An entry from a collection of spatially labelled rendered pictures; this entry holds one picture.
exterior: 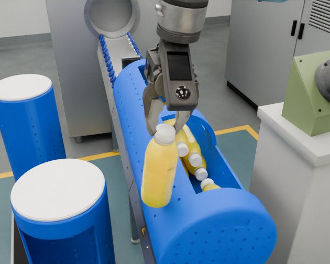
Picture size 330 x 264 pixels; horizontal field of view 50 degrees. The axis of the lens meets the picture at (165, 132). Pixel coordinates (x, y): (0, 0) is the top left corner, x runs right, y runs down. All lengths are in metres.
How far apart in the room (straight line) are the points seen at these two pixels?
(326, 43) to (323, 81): 1.64
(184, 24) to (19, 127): 1.32
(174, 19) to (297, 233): 0.96
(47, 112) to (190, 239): 1.16
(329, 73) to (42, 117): 1.23
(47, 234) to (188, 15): 0.75
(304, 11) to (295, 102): 1.81
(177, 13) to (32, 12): 5.18
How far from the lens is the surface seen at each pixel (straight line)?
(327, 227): 1.43
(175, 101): 0.54
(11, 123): 1.78
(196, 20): 0.56
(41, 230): 1.08
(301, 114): 1.20
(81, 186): 1.12
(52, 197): 1.11
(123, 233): 2.36
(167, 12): 0.56
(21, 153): 1.86
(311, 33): 2.92
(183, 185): 0.82
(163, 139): 0.66
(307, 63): 1.21
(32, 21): 5.72
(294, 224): 1.32
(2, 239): 2.52
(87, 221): 1.08
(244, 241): 0.85
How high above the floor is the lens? 1.76
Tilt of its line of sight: 33 degrees down
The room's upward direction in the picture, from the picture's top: straight up
